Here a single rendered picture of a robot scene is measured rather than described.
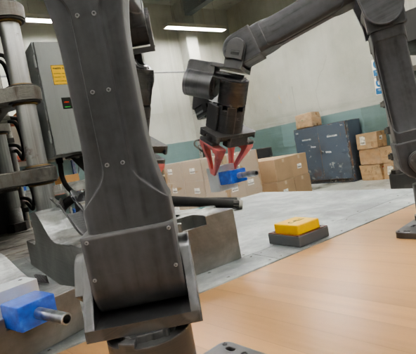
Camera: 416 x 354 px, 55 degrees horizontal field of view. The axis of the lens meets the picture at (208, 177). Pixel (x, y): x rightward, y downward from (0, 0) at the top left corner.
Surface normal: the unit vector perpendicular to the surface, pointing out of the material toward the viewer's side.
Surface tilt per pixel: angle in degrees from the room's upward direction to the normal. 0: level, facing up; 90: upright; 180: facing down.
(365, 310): 0
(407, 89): 90
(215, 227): 90
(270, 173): 90
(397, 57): 95
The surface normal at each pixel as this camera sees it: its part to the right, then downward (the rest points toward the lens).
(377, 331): -0.18, -0.98
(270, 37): -0.09, 0.07
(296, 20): -0.29, 0.16
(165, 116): 0.59, -0.06
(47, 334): 0.77, -0.10
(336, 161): -0.77, 0.18
